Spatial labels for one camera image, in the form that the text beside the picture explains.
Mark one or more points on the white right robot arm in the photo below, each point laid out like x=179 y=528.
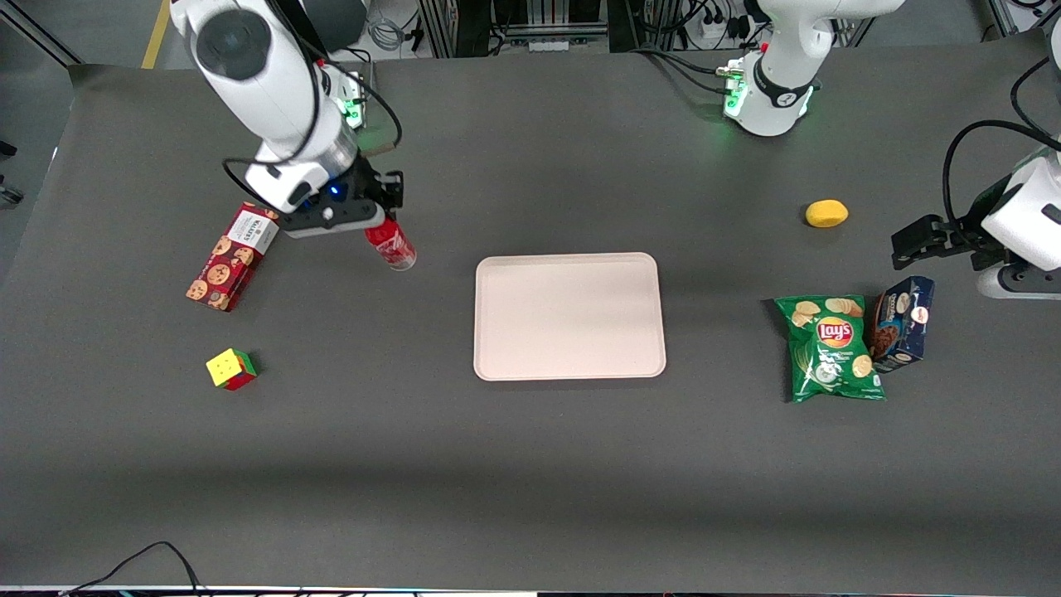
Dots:
x=273 y=91

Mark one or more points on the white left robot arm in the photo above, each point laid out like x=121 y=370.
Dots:
x=779 y=99

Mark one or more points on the yellow lemon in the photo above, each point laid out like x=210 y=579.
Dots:
x=826 y=214

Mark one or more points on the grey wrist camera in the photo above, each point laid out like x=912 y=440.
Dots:
x=331 y=220
x=1015 y=283

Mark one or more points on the colourful puzzle cube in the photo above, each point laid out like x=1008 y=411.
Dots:
x=230 y=369

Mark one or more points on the red cookie box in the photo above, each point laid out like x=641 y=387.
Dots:
x=232 y=257

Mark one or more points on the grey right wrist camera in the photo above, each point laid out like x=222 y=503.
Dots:
x=331 y=220

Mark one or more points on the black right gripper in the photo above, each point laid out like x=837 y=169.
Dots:
x=372 y=190

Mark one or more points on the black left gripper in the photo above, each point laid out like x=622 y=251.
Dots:
x=968 y=231

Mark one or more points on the dark blue cookie box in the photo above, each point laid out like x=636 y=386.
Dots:
x=903 y=319

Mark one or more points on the white power strip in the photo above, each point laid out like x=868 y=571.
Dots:
x=713 y=29

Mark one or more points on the aluminium equipment rack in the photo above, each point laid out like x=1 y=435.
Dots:
x=464 y=25

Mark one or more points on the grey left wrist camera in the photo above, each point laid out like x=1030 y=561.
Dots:
x=1015 y=283

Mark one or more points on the red coke bottle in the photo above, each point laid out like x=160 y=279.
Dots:
x=394 y=246

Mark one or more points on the green chips bag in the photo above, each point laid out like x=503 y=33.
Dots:
x=833 y=352

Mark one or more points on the pale pink plastic tray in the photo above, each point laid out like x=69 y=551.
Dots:
x=569 y=317

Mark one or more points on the dark grey table mat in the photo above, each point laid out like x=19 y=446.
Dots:
x=530 y=464

